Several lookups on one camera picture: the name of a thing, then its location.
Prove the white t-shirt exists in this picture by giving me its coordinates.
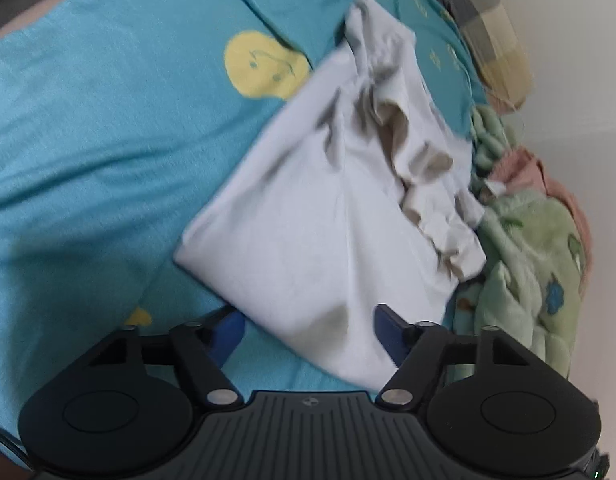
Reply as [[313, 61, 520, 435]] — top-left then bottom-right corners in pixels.
[[173, 0, 489, 392]]

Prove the green fleece blanket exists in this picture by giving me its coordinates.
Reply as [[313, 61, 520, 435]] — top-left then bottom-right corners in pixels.
[[450, 105, 589, 382]]

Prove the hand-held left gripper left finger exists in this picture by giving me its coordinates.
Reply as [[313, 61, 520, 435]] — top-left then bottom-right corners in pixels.
[[88, 307, 246, 406]]

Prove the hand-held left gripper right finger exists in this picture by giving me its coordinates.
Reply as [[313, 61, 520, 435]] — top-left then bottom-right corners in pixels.
[[373, 304, 532, 406]]

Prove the checked pillow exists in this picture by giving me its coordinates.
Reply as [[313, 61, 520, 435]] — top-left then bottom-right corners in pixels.
[[433, 0, 537, 107]]

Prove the pink fluffy blanket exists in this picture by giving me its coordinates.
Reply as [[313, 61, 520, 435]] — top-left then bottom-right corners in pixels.
[[488, 145, 595, 281]]

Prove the teal printed bed sheet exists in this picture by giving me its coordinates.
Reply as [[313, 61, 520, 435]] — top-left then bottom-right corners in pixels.
[[0, 0, 489, 436]]

